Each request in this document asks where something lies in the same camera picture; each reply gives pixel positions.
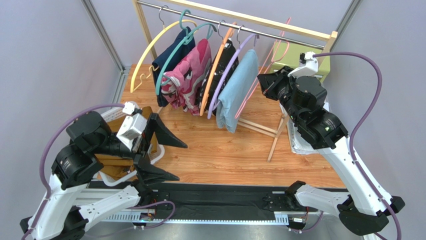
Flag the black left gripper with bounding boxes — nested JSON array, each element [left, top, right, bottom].
[[93, 112, 189, 183]]

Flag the pink wire hanger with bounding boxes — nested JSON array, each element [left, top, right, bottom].
[[234, 17, 292, 120]]

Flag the brown trousers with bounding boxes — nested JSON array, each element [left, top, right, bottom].
[[91, 105, 159, 182]]

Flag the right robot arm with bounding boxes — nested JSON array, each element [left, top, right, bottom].
[[257, 66, 405, 236]]

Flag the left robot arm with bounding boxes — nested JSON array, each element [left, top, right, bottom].
[[20, 111, 187, 240]]

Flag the orange hanger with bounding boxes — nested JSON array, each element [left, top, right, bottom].
[[199, 28, 235, 116]]

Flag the purple hanger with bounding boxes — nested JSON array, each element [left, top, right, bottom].
[[207, 33, 260, 119]]

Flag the yellow hanger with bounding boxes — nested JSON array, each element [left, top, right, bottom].
[[130, 0, 180, 93]]

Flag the teal hanger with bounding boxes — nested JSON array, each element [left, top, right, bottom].
[[155, 9, 217, 97]]

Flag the light blue garment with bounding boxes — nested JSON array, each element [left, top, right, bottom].
[[216, 49, 259, 133]]

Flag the green drawer box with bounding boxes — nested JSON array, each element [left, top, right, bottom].
[[267, 41, 330, 83]]

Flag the black patterned garment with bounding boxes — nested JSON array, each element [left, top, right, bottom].
[[198, 38, 240, 113]]

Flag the white plastic basket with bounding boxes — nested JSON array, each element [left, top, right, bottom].
[[94, 107, 165, 187]]

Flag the pink patterned garment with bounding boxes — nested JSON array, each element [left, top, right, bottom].
[[160, 38, 212, 116]]

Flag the navy blue garment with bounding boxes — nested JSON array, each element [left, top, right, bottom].
[[151, 26, 197, 108]]

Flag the metal rack rod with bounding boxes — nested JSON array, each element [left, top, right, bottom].
[[137, 0, 332, 50]]

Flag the wooden clothes rack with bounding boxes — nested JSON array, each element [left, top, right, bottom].
[[130, 0, 338, 162]]

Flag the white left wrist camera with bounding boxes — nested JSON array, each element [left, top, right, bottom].
[[116, 101, 148, 151]]

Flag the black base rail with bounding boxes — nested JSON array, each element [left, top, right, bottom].
[[119, 181, 319, 222]]

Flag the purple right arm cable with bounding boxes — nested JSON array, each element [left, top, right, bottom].
[[312, 51, 403, 240]]

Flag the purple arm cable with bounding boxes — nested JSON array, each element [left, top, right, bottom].
[[21, 102, 177, 240], [312, 51, 403, 240]]

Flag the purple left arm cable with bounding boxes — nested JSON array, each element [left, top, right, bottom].
[[21, 102, 177, 240]]

